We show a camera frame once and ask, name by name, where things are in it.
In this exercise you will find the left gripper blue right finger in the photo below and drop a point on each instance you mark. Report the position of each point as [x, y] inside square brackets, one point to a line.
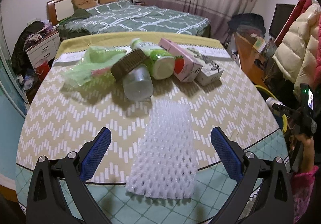
[229, 153]

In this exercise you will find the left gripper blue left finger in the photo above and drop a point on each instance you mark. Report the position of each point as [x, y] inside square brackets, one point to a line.
[92, 152]

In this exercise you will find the white foam net sleeve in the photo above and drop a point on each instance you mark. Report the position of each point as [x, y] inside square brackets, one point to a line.
[165, 166]

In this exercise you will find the clear plastic bottle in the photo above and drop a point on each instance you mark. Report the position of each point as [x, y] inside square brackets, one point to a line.
[137, 84]

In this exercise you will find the white floral tea box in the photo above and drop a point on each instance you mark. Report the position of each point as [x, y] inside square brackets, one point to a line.
[210, 70]

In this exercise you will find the brown ridged tray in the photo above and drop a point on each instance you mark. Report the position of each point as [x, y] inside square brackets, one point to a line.
[128, 63]

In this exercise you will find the pink strawberry milk carton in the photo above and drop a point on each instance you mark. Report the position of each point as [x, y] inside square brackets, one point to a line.
[186, 65]

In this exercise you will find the green plastic bag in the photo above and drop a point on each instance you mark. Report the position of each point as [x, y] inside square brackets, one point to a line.
[95, 62]

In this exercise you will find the green white drink bottle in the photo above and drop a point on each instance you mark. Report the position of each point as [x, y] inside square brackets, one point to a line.
[160, 63]

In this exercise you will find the pink sleeved forearm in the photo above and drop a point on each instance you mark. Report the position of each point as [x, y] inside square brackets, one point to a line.
[302, 182]

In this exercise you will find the yellow rimmed trash bin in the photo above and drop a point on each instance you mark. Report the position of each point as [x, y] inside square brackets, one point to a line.
[270, 100]

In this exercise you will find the cream puffer jacket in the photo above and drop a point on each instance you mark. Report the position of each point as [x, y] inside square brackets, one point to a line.
[296, 56]

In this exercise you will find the patterned table cloth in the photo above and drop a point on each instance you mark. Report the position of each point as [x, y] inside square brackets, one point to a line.
[61, 120]

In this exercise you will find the wooden side desk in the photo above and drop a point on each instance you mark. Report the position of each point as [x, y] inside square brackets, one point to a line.
[252, 62]

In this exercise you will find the sliding wardrobe door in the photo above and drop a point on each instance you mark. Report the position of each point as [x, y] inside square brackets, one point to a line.
[14, 106]

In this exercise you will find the red bucket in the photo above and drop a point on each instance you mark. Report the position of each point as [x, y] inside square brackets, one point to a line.
[42, 68]

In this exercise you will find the clothes pile on desk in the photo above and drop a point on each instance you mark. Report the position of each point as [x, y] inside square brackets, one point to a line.
[250, 23]

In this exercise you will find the black television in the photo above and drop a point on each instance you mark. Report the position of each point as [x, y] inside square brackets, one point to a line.
[281, 14]

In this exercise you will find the white nightstand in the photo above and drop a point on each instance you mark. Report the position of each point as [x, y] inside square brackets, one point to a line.
[45, 49]

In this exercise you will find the red quilted jacket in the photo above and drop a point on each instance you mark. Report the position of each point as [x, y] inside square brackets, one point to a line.
[300, 8]

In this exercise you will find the dark clothes on nightstand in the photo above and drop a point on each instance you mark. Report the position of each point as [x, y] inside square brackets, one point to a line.
[19, 60]

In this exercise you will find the dark green garment on bed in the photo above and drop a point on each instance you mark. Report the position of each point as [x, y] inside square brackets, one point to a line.
[78, 14]

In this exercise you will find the green checked duvet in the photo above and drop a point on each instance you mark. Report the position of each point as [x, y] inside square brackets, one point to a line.
[123, 16]

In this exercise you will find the left brown pillow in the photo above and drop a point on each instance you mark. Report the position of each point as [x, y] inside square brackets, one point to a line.
[84, 4]

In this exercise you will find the wooden bed frame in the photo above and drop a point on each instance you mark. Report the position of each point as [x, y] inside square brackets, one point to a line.
[58, 10]

